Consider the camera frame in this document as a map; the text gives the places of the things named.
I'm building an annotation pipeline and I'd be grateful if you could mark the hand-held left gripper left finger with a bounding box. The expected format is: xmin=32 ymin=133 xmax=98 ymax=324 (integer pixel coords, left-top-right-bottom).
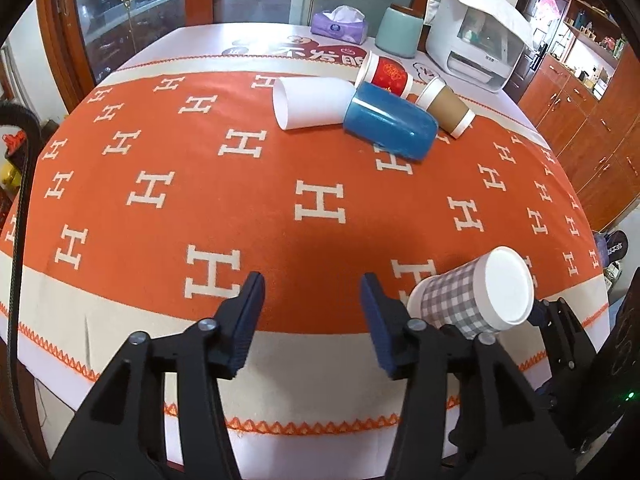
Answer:
xmin=50 ymin=271 xmax=266 ymax=480

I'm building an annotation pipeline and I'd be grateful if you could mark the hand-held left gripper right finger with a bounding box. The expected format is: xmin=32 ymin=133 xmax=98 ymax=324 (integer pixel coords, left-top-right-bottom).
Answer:
xmin=360 ymin=273 xmax=577 ymax=480

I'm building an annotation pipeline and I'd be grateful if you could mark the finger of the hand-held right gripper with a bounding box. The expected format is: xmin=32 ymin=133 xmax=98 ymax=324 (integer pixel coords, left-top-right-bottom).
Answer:
xmin=530 ymin=297 xmax=598 ymax=376
xmin=540 ymin=377 xmax=603 ymax=456

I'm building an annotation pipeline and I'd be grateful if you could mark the grey plaid paper cup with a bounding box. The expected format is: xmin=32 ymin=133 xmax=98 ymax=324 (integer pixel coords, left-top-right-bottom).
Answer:
xmin=406 ymin=246 xmax=536 ymax=342

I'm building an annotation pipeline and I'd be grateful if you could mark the blue plastic cup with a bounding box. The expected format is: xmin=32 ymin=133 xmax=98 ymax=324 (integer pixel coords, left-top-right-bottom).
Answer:
xmin=342 ymin=81 xmax=440 ymax=162

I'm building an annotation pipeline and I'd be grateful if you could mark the brown paper cup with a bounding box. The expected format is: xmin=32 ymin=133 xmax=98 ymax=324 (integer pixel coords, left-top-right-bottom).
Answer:
xmin=415 ymin=78 xmax=476 ymax=140

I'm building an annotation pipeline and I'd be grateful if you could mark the white paper cup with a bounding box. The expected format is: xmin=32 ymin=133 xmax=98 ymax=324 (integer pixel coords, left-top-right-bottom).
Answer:
xmin=272 ymin=76 xmax=359 ymax=132

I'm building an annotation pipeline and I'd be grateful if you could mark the red paper cup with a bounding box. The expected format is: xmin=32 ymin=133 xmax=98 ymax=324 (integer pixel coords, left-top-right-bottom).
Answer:
xmin=355 ymin=51 xmax=415 ymax=101

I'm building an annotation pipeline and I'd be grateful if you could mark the black cap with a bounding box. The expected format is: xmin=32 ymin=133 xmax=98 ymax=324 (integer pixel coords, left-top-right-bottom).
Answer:
xmin=596 ymin=230 xmax=629 ymax=267

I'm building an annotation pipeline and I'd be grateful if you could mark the orange patterned blanket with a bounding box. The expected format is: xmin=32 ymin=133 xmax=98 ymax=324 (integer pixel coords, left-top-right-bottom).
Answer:
xmin=0 ymin=52 xmax=609 ymax=437

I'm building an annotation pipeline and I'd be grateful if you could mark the white countertop appliance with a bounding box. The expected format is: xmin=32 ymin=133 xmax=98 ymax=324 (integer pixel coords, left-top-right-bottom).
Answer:
xmin=425 ymin=2 xmax=531 ymax=93

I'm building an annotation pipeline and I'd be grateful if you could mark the mint green canister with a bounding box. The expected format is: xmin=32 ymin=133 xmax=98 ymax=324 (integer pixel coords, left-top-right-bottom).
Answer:
xmin=375 ymin=4 xmax=426 ymax=59

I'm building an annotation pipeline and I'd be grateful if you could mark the purple tissue box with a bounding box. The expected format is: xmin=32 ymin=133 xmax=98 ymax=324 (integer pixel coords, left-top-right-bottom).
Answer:
xmin=311 ymin=5 xmax=369 ymax=45

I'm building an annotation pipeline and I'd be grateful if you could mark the glass display cabinet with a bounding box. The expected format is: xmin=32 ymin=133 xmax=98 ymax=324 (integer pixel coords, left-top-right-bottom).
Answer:
xmin=36 ymin=0 xmax=217 ymax=87

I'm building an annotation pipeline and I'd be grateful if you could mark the wooden wall cabinet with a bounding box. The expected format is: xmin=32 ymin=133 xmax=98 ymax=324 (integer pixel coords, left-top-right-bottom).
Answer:
xmin=517 ymin=0 xmax=640 ymax=233

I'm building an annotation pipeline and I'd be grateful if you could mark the black cable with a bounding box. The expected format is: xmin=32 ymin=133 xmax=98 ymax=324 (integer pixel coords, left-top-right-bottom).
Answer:
xmin=0 ymin=100 xmax=53 ymax=468

